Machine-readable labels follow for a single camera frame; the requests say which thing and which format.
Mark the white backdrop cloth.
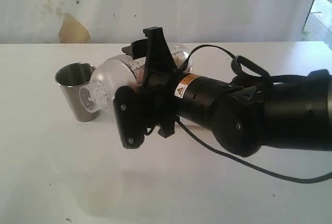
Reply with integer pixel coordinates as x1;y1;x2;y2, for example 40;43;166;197
1;0;313;44

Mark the white rectangular tray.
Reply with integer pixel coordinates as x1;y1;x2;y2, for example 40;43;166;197
175;118;205;128

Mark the wrist camera black and white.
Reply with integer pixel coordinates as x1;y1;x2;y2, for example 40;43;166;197
113;86;147;149

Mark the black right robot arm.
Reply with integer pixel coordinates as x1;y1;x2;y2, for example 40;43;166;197
114;27;331;157

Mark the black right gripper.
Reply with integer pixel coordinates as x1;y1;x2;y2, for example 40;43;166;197
121;27;182;138

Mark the stainless steel cup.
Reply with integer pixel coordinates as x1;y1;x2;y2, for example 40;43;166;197
54;62;99;122

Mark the clear plastic measuring cup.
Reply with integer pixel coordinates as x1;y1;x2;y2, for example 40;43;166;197
121;43;189;85

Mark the clear plastic shaker lid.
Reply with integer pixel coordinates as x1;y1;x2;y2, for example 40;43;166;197
79;54;145;113

